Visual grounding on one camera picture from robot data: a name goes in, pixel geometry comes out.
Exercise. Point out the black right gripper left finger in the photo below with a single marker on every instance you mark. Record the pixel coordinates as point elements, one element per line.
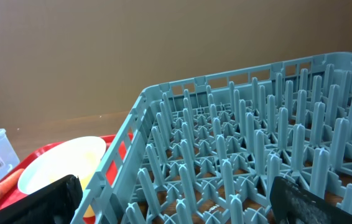
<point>54,203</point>

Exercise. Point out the large light blue plate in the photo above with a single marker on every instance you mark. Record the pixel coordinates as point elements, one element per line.
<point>79,157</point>

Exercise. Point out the red plastic tray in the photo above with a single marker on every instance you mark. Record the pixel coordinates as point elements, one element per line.
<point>15,195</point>

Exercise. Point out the grey plastic dishwasher rack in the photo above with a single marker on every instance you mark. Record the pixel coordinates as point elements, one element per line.
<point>208,148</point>

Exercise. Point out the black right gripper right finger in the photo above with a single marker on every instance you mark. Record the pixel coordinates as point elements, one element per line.
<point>293,204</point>

